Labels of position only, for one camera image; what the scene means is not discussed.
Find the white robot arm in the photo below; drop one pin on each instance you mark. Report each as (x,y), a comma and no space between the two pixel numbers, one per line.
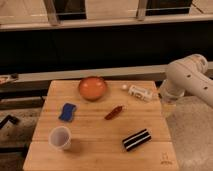
(185,75)

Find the wooden table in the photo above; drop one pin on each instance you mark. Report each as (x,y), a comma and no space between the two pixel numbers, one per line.
(96,143)

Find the white plastic cup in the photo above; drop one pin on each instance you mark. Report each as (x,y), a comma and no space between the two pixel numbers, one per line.
(60,138)

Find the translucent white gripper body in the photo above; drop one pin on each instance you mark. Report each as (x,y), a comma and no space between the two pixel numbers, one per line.
(169,94)

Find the black white striped block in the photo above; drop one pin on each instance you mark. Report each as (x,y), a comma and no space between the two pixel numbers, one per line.
(136,139)

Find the blue sponge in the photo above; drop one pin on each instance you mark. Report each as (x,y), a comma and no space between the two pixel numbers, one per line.
(67,112)

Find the orange ceramic bowl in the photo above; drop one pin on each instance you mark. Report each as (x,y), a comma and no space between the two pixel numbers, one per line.
(92,88)

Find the white plastic bottle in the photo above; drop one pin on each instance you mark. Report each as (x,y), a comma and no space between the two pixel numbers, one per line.
(138,92)

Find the black object on floor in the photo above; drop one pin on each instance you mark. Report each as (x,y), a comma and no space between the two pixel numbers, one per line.
(14,120)

